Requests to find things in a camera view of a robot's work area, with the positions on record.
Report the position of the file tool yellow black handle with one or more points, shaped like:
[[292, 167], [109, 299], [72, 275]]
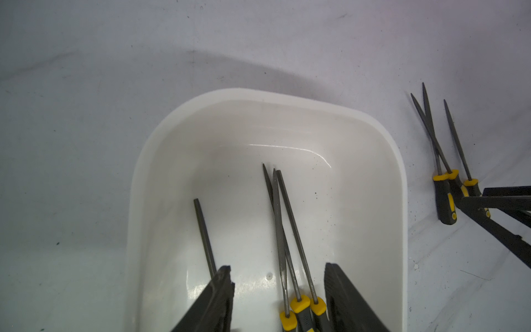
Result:
[[299, 301]]

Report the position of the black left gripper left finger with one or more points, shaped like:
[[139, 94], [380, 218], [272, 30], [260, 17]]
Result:
[[212, 310]]

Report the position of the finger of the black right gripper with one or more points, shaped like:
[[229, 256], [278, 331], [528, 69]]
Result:
[[514, 243], [519, 215]]

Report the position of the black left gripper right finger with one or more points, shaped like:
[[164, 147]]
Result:
[[347, 309]]

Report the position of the white plastic storage box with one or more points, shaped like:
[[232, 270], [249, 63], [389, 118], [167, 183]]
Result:
[[345, 178]]

